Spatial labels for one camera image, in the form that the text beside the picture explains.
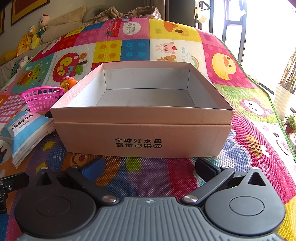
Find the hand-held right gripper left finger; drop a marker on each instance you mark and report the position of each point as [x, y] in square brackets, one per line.
[92, 168]

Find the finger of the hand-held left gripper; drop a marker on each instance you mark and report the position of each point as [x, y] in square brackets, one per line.
[16, 179]

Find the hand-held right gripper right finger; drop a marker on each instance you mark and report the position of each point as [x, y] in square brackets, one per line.
[205, 167]

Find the pink cardboard box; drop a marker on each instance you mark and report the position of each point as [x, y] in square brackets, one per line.
[143, 136]

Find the orange plastic toy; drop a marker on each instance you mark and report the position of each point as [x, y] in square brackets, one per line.
[69, 83]

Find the blue white tissue packet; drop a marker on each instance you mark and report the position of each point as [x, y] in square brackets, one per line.
[25, 134]

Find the pink plastic basket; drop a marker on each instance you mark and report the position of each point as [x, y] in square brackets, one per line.
[41, 99]

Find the small red potted plant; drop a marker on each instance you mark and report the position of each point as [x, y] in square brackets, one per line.
[291, 125]

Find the white ribbed plant pot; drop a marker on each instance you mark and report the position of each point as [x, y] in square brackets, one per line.
[283, 102]

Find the green plush toy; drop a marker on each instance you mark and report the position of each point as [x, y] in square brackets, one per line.
[20, 64]

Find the yellow cushion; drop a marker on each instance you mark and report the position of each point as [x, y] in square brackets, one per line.
[8, 57]

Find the tall dry plant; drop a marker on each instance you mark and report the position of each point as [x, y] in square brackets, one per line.
[289, 74]

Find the yellow plush toy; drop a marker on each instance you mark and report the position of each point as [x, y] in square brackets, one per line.
[26, 42]

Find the colourful cartoon play mat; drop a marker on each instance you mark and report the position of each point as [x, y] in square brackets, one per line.
[161, 30]

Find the beige sofa cushion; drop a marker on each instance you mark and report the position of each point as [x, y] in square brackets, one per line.
[64, 20]

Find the red-capped plush doll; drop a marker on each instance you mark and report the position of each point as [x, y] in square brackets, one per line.
[43, 25]

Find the grey round pillow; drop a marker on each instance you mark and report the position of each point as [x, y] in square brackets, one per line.
[92, 12]

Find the dark curtain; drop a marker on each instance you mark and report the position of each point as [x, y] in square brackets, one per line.
[180, 11]

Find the crumpled beige blanket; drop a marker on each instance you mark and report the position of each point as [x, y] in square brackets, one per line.
[129, 14]

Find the red gold framed picture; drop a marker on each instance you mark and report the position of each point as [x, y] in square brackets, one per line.
[1, 20]
[27, 9]

